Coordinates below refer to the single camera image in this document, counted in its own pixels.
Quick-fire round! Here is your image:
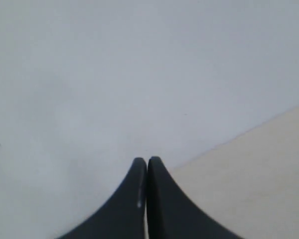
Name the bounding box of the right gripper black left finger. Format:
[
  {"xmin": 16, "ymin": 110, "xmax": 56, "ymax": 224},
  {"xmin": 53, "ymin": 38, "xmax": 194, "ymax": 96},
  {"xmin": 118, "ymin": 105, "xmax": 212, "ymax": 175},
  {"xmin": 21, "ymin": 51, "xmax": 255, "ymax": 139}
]
[{"xmin": 61, "ymin": 158, "xmax": 147, "ymax": 239}]

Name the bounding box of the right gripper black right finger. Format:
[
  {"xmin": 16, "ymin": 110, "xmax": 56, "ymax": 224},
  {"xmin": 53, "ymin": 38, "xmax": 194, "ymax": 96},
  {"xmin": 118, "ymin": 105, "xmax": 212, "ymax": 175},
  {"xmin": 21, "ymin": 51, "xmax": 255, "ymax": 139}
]
[{"xmin": 147, "ymin": 156, "xmax": 239, "ymax": 239}]

